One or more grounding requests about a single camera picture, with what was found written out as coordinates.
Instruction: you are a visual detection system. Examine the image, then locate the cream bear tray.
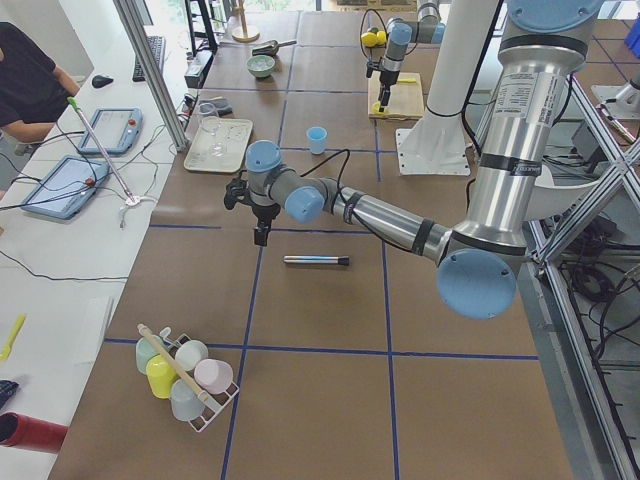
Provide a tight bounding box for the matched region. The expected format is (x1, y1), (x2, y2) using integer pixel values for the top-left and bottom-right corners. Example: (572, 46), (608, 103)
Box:
(183, 119), (253, 174)

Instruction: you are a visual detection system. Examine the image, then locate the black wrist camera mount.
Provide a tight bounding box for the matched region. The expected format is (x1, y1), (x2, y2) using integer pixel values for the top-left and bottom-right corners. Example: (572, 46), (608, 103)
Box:
(223, 176), (251, 210)

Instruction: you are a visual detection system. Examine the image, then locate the bamboo cutting board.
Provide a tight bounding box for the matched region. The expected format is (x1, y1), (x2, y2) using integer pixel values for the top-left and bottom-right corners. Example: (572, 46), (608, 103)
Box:
(368, 72), (425, 120)

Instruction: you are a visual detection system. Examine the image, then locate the aluminium frame post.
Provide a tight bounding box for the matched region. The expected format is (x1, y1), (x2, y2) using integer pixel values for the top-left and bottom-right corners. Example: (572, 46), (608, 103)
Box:
(113, 0), (188, 152)

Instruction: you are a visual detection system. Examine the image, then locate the white cup rack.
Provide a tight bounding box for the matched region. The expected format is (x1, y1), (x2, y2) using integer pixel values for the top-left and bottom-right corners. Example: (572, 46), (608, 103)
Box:
(135, 324), (239, 432)

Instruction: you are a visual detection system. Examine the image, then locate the red bottle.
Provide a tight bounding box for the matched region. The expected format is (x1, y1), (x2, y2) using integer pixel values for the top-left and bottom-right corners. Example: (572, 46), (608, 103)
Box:
(1, 412), (68, 453)

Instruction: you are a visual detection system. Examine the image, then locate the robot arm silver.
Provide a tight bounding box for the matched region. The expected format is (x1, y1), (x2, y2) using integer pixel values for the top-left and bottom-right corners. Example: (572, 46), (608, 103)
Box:
(245, 1), (601, 319)
(366, 1), (446, 113)

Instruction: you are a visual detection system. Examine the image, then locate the green bowl of ice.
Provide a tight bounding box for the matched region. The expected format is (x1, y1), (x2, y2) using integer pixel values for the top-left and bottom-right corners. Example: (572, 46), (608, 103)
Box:
(246, 55), (276, 79)

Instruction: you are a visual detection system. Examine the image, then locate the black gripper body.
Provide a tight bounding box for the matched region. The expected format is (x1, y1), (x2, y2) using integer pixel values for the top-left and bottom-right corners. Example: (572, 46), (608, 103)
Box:
(252, 204), (280, 246)
(378, 70), (398, 109)

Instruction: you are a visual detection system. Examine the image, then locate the teach pendant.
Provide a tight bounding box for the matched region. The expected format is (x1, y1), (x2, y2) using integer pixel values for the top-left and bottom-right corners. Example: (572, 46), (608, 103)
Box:
(87, 108), (143, 156)
(20, 155), (110, 220)

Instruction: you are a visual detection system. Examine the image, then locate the lemon half on board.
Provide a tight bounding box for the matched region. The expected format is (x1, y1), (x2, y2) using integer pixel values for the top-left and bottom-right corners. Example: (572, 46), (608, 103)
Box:
(371, 101), (386, 115)

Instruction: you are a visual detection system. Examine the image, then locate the metal ice scoop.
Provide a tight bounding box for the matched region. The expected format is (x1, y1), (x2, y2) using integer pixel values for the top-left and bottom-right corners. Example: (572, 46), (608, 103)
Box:
(251, 39), (297, 57)

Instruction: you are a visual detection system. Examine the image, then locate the grey folded cloth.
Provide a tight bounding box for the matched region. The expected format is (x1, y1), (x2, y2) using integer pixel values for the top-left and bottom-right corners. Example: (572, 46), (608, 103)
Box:
(204, 97), (233, 116)

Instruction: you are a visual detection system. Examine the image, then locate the wooden mug tree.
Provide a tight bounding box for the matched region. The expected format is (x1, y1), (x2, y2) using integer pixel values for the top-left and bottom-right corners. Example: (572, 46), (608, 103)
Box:
(231, 0), (260, 43)

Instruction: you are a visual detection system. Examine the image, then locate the clear wine glass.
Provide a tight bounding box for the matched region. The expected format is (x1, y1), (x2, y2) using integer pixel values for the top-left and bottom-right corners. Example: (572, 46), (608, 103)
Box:
(197, 103), (225, 156)

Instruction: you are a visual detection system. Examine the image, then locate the far teach pendant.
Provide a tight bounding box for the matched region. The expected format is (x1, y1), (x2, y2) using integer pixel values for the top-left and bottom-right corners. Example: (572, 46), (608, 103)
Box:
(87, 108), (143, 156)

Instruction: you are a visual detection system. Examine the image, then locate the black camera cable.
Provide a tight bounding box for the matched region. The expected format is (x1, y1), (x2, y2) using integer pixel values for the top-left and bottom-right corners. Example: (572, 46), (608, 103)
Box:
(297, 148), (431, 251)

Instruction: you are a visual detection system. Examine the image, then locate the near teach pendant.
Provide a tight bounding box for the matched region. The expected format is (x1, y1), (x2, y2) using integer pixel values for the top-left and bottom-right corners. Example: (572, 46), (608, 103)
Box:
(20, 155), (110, 220)

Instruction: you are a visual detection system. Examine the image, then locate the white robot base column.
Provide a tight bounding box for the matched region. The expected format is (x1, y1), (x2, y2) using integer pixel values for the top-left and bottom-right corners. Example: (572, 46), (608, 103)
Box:
(396, 0), (502, 176)

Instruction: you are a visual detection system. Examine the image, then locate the light blue cup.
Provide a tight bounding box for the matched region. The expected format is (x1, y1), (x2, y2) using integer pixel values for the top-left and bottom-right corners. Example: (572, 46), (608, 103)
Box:
(306, 126), (328, 155)

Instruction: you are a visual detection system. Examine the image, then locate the yellow lemon front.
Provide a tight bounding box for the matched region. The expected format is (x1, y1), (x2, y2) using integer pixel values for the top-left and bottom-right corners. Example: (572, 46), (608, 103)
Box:
(360, 31), (378, 48)

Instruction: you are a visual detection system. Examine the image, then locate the metal muddler black tip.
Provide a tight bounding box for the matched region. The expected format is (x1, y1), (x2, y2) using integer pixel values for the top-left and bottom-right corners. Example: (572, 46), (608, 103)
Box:
(283, 255), (350, 266)

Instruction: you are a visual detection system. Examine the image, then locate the person in black shirt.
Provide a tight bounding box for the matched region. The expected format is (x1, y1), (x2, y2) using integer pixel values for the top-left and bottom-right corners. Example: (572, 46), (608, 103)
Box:
(1, 22), (80, 143)

